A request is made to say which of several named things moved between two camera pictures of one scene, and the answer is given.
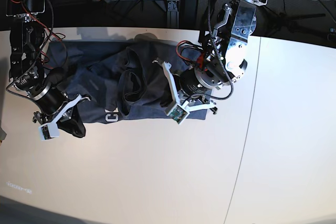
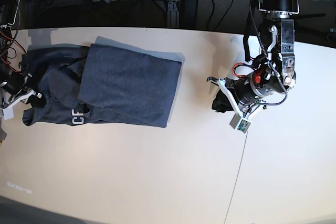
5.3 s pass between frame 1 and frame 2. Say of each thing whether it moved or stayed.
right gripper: moved
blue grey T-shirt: moved
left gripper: moved
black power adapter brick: stayed
